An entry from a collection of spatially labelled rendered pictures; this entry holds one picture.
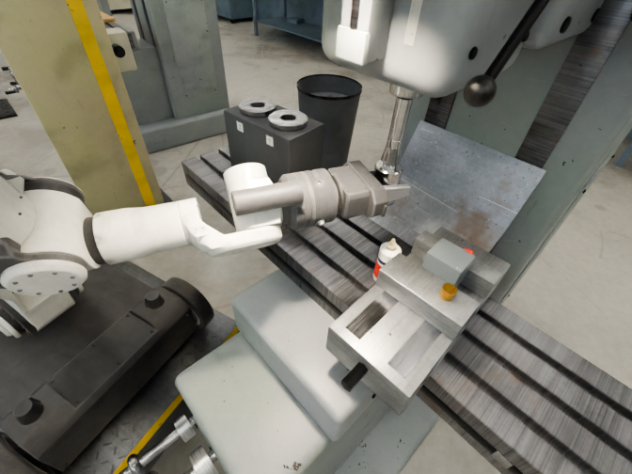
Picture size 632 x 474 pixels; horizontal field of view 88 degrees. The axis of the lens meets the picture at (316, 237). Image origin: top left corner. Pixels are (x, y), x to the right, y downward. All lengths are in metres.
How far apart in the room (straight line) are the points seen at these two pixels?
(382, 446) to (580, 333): 1.29
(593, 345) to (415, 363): 1.73
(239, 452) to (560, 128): 0.88
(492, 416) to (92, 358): 0.93
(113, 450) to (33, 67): 1.60
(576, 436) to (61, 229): 0.74
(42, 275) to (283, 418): 0.50
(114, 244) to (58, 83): 1.63
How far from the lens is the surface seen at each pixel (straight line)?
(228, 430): 0.76
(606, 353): 2.21
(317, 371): 0.65
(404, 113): 0.52
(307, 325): 0.70
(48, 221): 0.49
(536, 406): 0.66
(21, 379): 1.19
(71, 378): 1.09
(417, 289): 0.55
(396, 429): 1.34
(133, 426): 1.18
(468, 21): 0.38
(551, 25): 0.55
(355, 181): 0.53
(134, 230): 0.48
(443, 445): 1.59
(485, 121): 0.89
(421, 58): 0.40
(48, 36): 2.03
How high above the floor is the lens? 1.44
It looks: 43 degrees down
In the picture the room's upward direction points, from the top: 4 degrees clockwise
